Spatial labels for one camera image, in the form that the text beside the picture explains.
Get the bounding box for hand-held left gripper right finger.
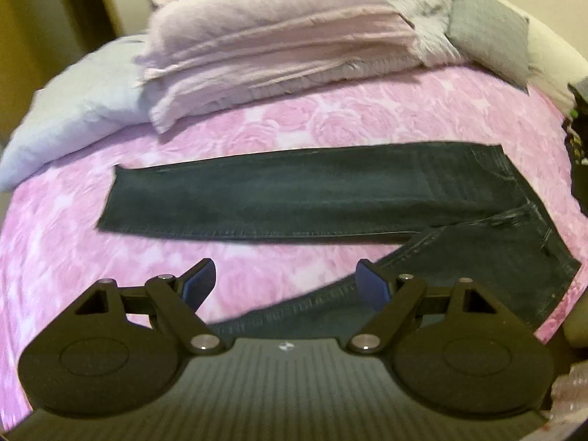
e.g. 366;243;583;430
347;259;494;355

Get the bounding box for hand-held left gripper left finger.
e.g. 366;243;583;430
73;258;227;355

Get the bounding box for dark blue jeans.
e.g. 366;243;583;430
96;143;582;338

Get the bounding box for pink rose printed blanket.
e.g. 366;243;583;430
0;62;588;428

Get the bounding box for folded pink quilt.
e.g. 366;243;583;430
135;0;421;134

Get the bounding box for white striped duvet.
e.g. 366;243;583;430
367;0;465;67

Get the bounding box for grey checked pillow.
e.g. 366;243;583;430
445;0;531;93

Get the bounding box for white headboard cushion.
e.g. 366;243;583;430
526;16;580;111

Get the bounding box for brown wooden door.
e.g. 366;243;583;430
0;0;125;115

